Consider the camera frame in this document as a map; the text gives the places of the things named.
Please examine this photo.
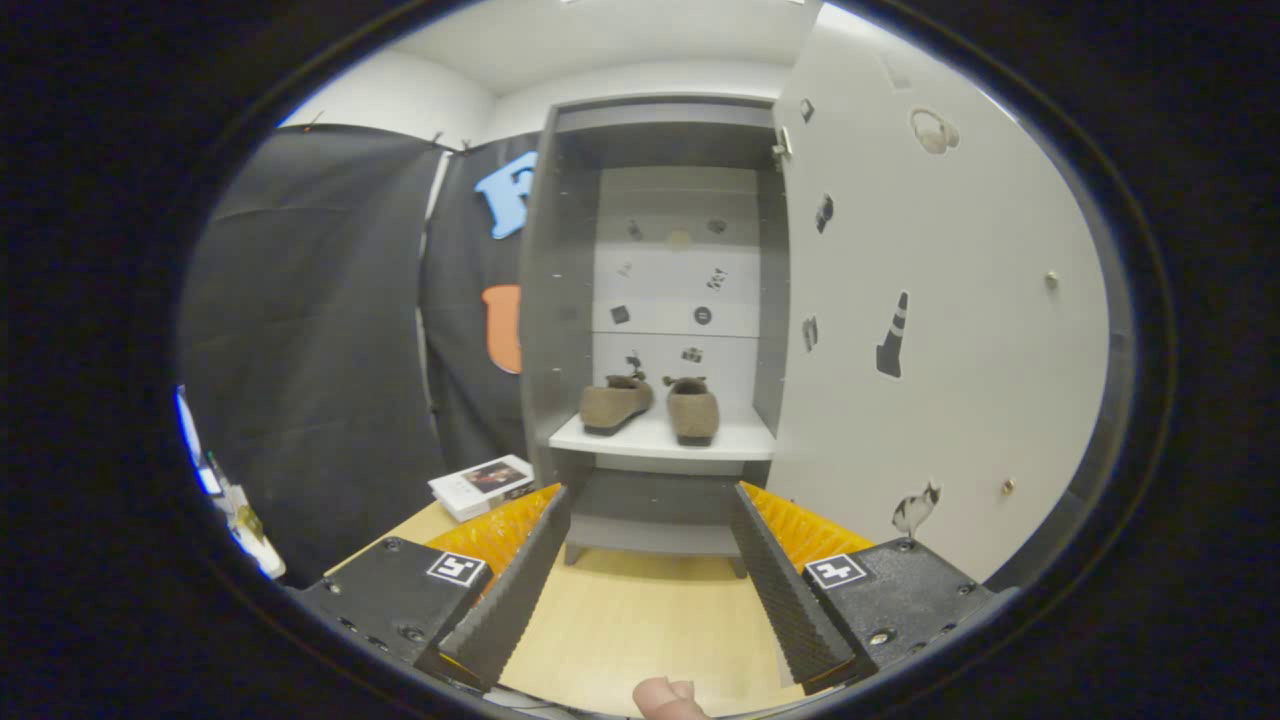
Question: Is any black backdrop cloth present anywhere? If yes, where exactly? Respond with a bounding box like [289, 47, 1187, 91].
[175, 122, 546, 591]

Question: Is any brown shoe with bow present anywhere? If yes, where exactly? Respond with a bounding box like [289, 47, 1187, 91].
[662, 375, 721, 448]
[580, 375, 656, 437]

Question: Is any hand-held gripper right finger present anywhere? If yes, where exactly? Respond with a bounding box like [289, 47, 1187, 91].
[728, 481, 1001, 696]

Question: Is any white clutter pile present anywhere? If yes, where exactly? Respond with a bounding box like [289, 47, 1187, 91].
[205, 450, 288, 581]

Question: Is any light grey shoe cabinet door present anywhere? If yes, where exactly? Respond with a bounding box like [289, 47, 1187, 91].
[765, 0, 1136, 586]

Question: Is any bright blue screen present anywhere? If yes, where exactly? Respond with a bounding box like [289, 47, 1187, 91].
[175, 385, 226, 496]

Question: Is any white cabinet shelf board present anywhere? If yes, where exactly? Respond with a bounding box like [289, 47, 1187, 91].
[548, 405, 777, 463]

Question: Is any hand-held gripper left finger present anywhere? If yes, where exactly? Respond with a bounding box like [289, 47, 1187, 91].
[295, 485, 573, 693]

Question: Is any grey shoe cabinet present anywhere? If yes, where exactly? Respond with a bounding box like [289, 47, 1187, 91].
[518, 93, 793, 579]

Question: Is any white book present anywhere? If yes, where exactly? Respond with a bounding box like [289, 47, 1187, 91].
[428, 454, 536, 523]

